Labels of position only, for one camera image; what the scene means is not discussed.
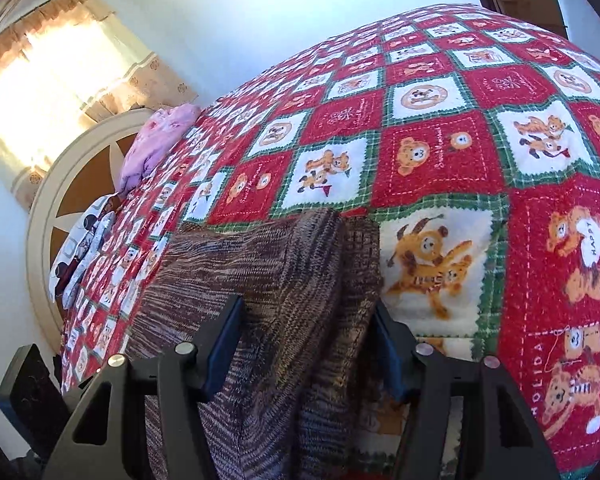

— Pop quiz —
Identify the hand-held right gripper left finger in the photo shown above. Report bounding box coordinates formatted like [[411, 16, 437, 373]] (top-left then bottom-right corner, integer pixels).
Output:
[[42, 294, 245, 480]]

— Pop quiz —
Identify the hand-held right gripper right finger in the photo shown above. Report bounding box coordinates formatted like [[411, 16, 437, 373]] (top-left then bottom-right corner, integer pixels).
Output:
[[375, 300, 561, 480]]

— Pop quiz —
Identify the brown knit sweater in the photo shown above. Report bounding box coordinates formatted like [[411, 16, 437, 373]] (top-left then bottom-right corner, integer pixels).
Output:
[[122, 207, 412, 480]]

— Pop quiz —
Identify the white patterned pillow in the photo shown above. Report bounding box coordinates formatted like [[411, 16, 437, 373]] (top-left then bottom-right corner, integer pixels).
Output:
[[50, 195, 119, 311]]

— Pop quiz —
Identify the red patchwork bear quilt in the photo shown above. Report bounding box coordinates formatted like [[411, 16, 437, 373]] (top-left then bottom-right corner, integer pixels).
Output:
[[60, 2, 600, 480]]

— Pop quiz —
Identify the cream and brown headboard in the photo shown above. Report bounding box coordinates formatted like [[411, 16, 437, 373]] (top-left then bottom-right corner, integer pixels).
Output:
[[26, 106, 173, 356]]

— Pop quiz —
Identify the pink pillow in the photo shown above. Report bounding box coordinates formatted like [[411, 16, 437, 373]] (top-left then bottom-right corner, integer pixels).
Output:
[[119, 103, 202, 196]]

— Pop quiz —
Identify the beige patterned curtain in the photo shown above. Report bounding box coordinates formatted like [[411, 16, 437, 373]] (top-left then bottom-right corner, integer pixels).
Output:
[[0, 0, 199, 211]]

